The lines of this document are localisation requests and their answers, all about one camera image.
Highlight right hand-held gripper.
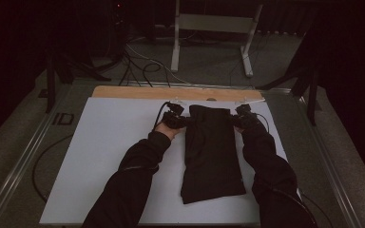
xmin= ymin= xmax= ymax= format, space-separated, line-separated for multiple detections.
xmin=231 ymin=103 xmax=261 ymax=130

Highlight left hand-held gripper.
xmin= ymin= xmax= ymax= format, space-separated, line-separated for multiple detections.
xmin=161 ymin=101 xmax=191 ymax=130

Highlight black shorts with blue print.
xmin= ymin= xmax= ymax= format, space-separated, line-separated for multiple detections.
xmin=180 ymin=104 xmax=247 ymax=205

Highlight person's left hand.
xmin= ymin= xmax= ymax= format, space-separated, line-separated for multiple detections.
xmin=154 ymin=122 xmax=185 ymax=141

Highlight wooden board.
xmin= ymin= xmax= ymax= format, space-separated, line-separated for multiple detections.
xmin=91 ymin=85 xmax=265 ymax=104

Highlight black tripod stand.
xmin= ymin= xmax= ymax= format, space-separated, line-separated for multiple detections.
xmin=43 ymin=47 xmax=112 ymax=114
xmin=256 ymin=61 xmax=323 ymax=126

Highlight white metal stand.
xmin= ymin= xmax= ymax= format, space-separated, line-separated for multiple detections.
xmin=170 ymin=0 xmax=264 ymax=79

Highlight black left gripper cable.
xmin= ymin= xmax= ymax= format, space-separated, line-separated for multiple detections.
xmin=152 ymin=101 xmax=172 ymax=131

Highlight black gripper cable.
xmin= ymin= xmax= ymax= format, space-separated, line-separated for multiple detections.
xmin=256 ymin=112 xmax=271 ymax=133
xmin=152 ymin=101 xmax=172 ymax=131

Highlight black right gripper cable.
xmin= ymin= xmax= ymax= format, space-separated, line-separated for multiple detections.
xmin=256 ymin=112 xmax=271 ymax=133

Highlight bundle of floor cables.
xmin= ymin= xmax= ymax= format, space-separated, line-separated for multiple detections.
xmin=117 ymin=39 xmax=192 ymax=88

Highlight aluminium floor rail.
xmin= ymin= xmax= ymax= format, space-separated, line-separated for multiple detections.
xmin=293 ymin=91 xmax=364 ymax=228
xmin=0 ymin=85 xmax=74 ymax=228

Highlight black floor cable loop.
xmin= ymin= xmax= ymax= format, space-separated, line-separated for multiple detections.
xmin=31 ymin=133 xmax=74 ymax=204

